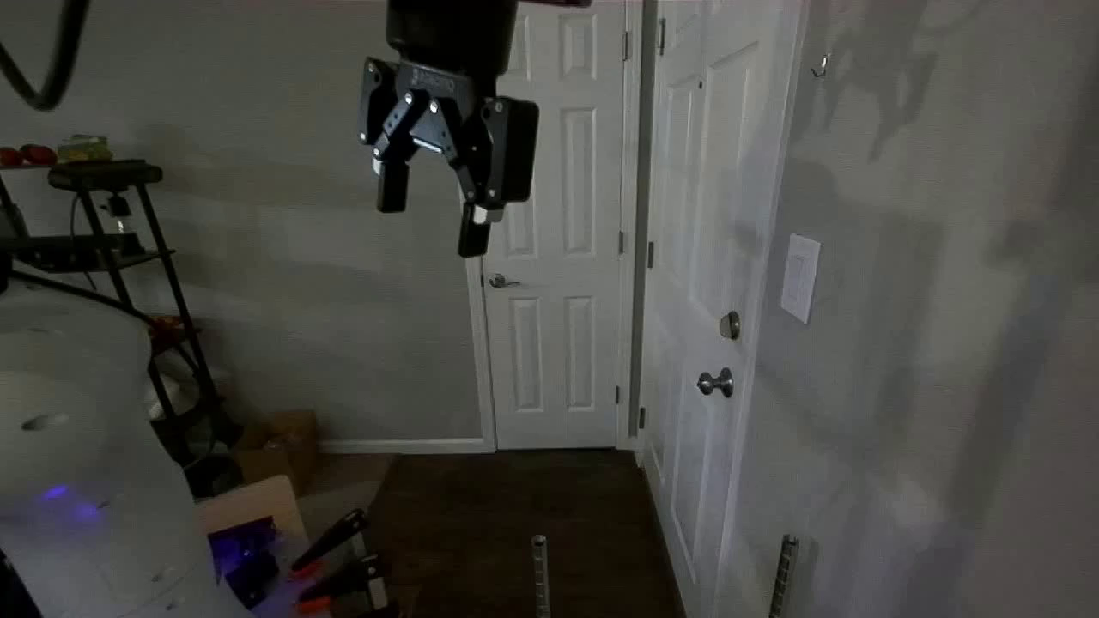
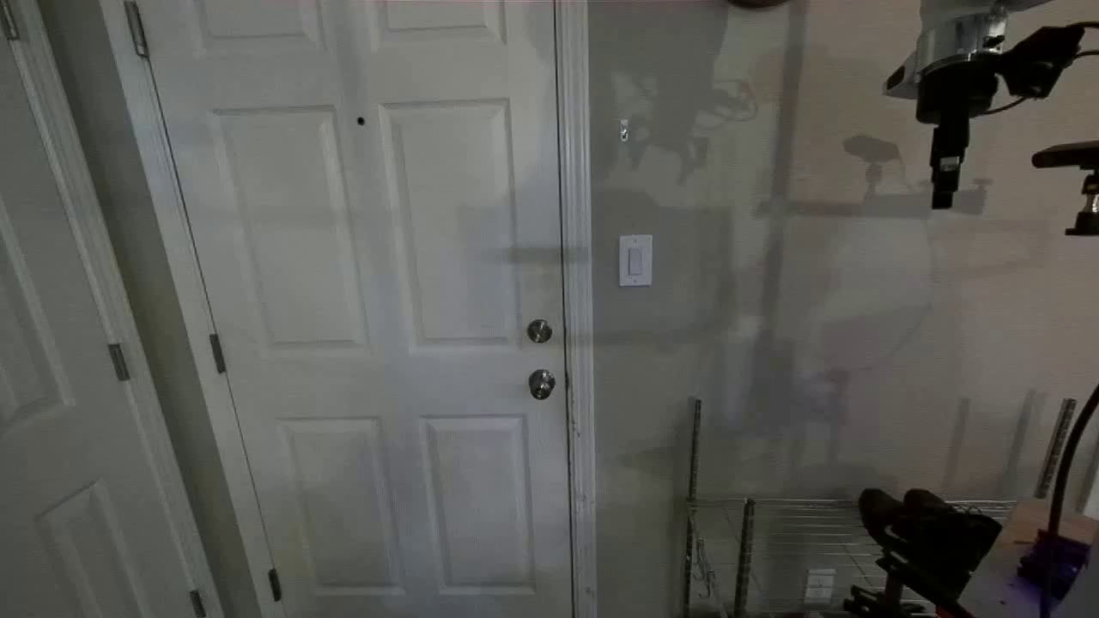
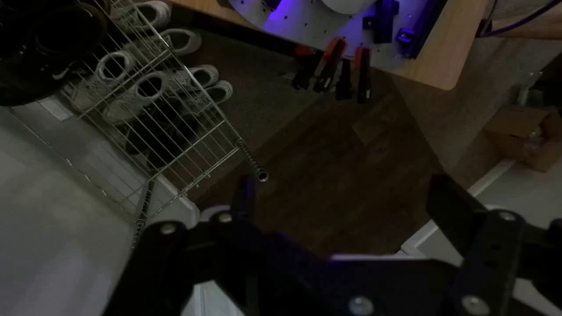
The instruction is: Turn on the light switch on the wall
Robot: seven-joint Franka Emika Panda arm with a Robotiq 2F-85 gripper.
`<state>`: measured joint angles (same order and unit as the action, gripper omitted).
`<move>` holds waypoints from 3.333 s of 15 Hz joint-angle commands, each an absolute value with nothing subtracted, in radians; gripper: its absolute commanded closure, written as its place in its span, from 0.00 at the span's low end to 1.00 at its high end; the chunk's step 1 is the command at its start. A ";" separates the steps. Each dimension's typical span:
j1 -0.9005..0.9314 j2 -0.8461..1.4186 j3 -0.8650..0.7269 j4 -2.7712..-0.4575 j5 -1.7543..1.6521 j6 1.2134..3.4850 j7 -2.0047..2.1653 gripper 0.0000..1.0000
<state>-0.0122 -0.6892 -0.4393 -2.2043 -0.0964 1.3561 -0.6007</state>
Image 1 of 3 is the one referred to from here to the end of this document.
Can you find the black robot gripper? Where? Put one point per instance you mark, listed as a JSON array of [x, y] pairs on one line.
[[450, 40]]

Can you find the white light switch plate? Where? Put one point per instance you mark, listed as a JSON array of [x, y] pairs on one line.
[[797, 279]]

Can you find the dark device with blue light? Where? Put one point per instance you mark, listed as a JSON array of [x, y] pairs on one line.
[[246, 555]]

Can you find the white panelled closet door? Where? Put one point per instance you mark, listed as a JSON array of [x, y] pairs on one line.
[[560, 287]]

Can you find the dark entry door hinge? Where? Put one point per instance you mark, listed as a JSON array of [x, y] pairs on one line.
[[650, 250], [641, 416], [662, 36]]

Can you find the white panelled entry door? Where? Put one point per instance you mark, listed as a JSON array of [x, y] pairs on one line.
[[697, 228]]

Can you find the round metal deadbolt lock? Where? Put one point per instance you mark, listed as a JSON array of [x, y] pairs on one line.
[[728, 324]]

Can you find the small brown cardboard box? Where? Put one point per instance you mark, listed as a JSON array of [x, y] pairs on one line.
[[281, 447]]

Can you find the round metal door knob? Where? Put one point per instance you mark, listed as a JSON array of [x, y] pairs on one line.
[[714, 382]]

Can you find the small green object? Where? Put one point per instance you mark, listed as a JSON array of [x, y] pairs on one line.
[[84, 144]]

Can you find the dark brown floor rug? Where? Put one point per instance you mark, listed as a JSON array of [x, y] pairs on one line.
[[516, 538]]

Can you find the black red bar clamp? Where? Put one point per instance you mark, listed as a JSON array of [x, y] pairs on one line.
[[348, 580], [330, 539]]

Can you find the flat cardboard box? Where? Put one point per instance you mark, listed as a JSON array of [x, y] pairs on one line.
[[246, 503]]

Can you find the red round objects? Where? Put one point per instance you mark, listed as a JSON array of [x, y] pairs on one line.
[[28, 155]]

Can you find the black tripod stand with camera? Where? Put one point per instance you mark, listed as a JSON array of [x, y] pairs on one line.
[[108, 176]]

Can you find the small metal wall hook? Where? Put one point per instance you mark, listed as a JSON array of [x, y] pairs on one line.
[[819, 67]]

